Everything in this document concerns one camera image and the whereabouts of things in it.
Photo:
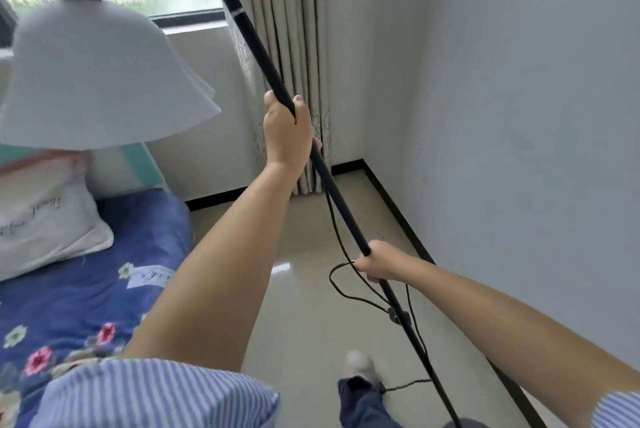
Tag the person's right hand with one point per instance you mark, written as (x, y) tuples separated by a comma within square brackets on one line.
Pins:
[(387, 262)]

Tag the person's left hand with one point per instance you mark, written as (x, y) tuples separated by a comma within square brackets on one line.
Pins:
[(286, 135)]

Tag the person's left thumb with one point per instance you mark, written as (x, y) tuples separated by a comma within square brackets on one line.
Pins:
[(300, 106)]

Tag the person's right fingers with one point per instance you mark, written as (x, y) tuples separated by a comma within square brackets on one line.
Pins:
[(369, 270)]

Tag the black floor lamp pole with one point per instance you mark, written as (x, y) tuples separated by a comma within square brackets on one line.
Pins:
[(250, 32)]

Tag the person's right forearm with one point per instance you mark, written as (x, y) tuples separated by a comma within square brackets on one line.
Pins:
[(510, 322)]

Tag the person's left forearm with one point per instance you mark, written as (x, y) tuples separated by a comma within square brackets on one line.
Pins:
[(220, 267)]

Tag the black baseboard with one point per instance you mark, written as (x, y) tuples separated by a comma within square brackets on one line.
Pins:
[(400, 217)]

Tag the beige patterned curtain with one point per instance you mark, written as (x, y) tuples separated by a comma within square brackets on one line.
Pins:
[(285, 17)]

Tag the white shoe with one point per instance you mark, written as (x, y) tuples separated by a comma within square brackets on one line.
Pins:
[(361, 365)]

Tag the blue jeans leg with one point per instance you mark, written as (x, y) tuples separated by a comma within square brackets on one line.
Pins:
[(362, 407)]

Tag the grey lamp base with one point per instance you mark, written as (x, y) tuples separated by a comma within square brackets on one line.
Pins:
[(467, 423)]

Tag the teal and white cushion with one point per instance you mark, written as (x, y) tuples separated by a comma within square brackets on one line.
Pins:
[(125, 167)]

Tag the white lampshade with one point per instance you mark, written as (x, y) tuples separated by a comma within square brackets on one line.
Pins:
[(100, 82)]

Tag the blue striped shirt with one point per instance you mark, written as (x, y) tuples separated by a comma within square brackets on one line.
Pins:
[(160, 397)]

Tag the blue floral bed sheet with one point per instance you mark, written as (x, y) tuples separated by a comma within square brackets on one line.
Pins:
[(100, 282)]

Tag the white pillow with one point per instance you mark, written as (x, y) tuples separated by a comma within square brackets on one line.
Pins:
[(45, 222)]

